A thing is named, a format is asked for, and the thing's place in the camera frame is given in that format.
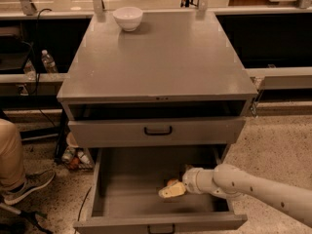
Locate bottles under cabinet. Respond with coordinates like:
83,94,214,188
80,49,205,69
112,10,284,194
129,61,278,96
61,133,95,170

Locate clear plastic water bottle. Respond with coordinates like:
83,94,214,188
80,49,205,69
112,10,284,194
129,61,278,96
41,50,59,73

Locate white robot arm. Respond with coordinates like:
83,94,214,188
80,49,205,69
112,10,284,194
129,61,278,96
158,164,312,227

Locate open grey lower drawer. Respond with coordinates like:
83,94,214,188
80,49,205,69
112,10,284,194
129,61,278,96
74,146,247,234

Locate black cable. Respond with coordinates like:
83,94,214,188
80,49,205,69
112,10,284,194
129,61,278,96
19,7,59,129

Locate grey metal drawer cabinet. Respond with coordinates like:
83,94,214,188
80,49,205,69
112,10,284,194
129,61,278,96
58,10,256,159

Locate person leg khaki trousers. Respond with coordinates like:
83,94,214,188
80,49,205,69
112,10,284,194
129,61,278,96
0,119,25,191

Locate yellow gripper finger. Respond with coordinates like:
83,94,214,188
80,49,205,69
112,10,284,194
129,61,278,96
158,181,186,199

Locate closed grey upper drawer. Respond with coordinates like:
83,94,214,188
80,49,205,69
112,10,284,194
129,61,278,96
68,117,246,148

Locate orange fruit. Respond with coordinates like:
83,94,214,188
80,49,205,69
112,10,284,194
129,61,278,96
167,178,178,186

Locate white ceramic bowl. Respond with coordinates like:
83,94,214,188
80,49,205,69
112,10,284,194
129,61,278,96
113,7,143,31

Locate grey sneaker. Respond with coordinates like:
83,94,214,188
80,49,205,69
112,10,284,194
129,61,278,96
2,170,56,206

